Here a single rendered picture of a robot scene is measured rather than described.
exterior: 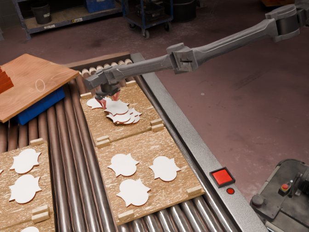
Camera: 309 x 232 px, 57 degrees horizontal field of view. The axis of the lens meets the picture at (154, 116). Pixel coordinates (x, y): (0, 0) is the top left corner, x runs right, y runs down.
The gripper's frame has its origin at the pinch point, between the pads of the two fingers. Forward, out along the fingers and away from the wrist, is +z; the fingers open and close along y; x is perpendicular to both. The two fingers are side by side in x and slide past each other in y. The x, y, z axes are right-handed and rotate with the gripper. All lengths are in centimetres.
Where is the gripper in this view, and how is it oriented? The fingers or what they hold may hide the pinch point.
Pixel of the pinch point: (109, 103)
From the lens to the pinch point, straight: 151.5
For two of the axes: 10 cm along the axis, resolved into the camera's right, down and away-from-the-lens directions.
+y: 6.2, -5.3, 5.7
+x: -7.8, -3.7, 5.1
